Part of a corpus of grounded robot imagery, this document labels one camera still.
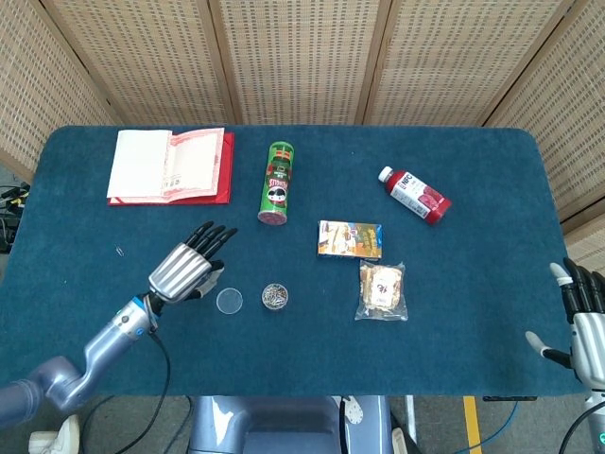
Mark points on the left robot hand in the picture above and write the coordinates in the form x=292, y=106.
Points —
x=182, y=272

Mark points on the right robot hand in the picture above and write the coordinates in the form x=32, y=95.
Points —
x=588, y=350

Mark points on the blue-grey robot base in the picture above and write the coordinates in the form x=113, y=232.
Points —
x=283, y=421

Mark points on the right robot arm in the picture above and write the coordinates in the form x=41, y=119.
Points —
x=596, y=421

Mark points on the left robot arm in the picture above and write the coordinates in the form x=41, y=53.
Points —
x=108, y=340

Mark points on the clear round plastic lid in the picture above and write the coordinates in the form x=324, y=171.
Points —
x=229, y=301

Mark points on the paper clip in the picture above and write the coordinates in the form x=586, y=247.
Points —
x=120, y=250

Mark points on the round tin of clips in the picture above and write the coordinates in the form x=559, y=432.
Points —
x=275, y=296

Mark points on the colourful printed cardboard box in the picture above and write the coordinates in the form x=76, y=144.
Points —
x=350, y=239

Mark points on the black bar under table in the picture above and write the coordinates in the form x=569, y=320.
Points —
x=509, y=398

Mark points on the pink bordered certificate sheet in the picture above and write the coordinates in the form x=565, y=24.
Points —
x=194, y=163

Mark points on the red certificate folder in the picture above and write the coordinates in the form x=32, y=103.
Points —
x=227, y=165

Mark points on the white paper sheet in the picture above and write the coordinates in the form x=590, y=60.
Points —
x=139, y=163

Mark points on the green Pringles can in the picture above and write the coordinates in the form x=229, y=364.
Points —
x=278, y=182

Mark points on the yellow floor tape strip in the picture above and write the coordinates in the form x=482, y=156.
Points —
x=471, y=425

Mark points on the blue felt table cover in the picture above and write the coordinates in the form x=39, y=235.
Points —
x=302, y=350

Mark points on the white table leg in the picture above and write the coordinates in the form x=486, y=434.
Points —
x=410, y=418

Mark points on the clear bag of snacks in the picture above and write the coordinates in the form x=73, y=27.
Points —
x=382, y=291

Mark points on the woven folding screen panel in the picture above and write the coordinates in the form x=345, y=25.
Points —
x=28, y=94
x=298, y=57
x=463, y=57
x=572, y=118
x=146, y=57

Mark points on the white perforated plate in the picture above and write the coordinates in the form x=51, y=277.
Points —
x=353, y=410

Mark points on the red juice bottle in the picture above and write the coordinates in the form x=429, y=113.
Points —
x=418, y=195

